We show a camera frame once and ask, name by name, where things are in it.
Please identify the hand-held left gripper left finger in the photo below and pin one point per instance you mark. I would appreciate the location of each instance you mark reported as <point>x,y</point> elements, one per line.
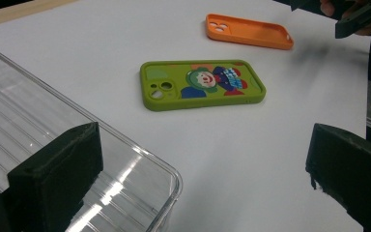
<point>58,174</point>

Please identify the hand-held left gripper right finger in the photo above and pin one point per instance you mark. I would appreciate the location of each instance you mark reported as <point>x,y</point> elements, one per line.
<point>354,167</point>

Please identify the green cartoon phone case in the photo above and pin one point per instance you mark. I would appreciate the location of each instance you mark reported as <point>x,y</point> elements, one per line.
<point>199,101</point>

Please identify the light wooden table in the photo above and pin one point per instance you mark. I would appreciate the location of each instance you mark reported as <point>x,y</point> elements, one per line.
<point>13,13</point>

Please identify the clear plastic tray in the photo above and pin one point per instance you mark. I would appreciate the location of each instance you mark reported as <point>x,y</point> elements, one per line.
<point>29,106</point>

